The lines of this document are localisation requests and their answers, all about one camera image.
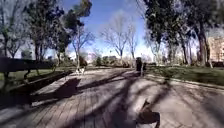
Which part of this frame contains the dark litter bin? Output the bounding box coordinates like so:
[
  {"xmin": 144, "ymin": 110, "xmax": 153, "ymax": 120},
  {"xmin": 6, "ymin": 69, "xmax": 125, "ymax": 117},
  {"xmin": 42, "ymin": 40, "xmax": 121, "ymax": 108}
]
[{"xmin": 135, "ymin": 56, "xmax": 144, "ymax": 72}]

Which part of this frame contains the grass area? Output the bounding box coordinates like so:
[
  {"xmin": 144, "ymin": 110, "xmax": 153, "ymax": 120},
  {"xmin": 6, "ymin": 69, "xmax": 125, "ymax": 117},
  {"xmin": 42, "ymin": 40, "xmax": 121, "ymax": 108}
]
[
  {"xmin": 0, "ymin": 67, "xmax": 76, "ymax": 88},
  {"xmin": 145, "ymin": 64, "xmax": 224, "ymax": 87}
]

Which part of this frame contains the small dog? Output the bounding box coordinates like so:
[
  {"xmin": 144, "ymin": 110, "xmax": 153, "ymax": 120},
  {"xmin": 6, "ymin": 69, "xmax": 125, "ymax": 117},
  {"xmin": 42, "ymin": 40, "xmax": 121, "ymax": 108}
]
[{"xmin": 75, "ymin": 66, "xmax": 86, "ymax": 75}]

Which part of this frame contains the tan building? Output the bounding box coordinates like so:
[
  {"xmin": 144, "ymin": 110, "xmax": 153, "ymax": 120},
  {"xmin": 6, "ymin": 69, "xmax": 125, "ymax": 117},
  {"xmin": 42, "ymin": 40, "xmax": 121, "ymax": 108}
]
[{"xmin": 207, "ymin": 35, "xmax": 224, "ymax": 63}]

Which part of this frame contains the dark wooden bench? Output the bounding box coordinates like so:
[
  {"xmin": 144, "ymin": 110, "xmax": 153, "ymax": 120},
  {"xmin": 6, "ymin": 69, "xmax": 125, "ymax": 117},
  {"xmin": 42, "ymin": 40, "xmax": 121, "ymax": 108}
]
[{"xmin": 0, "ymin": 56, "xmax": 74, "ymax": 107}]

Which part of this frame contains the robot's own part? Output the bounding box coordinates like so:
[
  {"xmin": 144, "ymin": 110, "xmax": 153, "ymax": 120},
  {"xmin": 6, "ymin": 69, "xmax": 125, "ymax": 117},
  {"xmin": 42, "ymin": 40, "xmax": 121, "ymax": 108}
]
[{"xmin": 134, "ymin": 100, "xmax": 162, "ymax": 128}]

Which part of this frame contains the bare tree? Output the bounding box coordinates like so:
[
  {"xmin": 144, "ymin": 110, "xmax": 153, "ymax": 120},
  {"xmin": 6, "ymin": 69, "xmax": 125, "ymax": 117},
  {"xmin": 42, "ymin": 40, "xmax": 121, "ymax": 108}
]
[
  {"xmin": 127, "ymin": 24, "xmax": 140, "ymax": 62},
  {"xmin": 100, "ymin": 13, "xmax": 132, "ymax": 66}
]

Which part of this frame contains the pale kerb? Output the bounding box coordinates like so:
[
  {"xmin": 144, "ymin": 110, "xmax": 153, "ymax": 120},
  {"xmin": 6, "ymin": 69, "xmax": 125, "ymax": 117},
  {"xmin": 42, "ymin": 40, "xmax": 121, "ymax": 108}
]
[{"xmin": 145, "ymin": 73, "xmax": 224, "ymax": 91}]

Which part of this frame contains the grey paved path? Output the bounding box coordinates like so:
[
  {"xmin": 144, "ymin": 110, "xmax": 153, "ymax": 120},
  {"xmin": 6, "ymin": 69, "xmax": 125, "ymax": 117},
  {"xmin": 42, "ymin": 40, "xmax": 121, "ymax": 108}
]
[{"xmin": 0, "ymin": 67, "xmax": 224, "ymax": 128}]

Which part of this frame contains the row of trees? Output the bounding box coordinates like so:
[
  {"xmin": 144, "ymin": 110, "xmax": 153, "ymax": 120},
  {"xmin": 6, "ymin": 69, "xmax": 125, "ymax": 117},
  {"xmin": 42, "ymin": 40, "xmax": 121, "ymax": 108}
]
[
  {"xmin": 0, "ymin": 0, "xmax": 96, "ymax": 69},
  {"xmin": 141, "ymin": 0, "xmax": 224, "ymax": 69}
]

